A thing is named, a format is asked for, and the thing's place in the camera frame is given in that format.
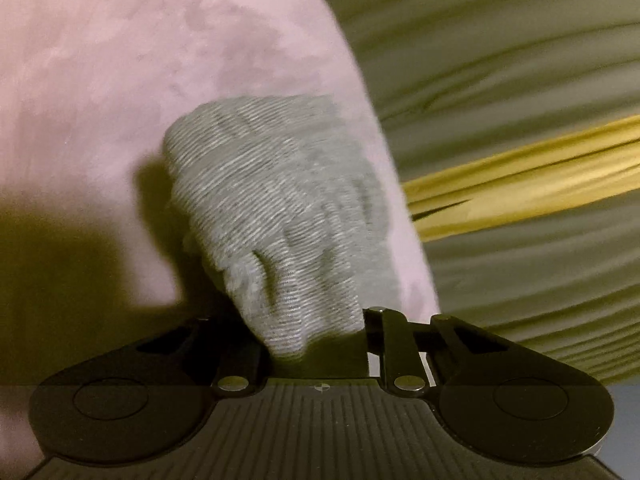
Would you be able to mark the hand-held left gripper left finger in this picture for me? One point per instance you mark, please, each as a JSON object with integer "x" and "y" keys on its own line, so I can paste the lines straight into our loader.
{"x": 239, "y": 360}

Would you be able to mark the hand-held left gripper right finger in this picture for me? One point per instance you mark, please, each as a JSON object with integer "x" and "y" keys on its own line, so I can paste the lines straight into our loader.
{"x": 395, "y": 347}

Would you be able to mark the grey sweat pants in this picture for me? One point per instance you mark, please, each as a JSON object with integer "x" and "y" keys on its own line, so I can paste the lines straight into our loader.
{"x": 285, "y": 200}

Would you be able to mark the olive green curtain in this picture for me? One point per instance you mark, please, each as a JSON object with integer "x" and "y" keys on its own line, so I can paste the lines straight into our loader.
{"x": 540, "y": 300}
{"x": 475, "y": 35}

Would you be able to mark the yellow curtain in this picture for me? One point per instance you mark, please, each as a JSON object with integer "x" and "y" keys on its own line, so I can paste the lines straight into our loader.
{"x": 525, "y": 185}

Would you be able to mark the purple bed blanket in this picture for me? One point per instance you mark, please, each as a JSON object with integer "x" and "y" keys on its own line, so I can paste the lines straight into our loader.
{"x": 125, "y": 85}

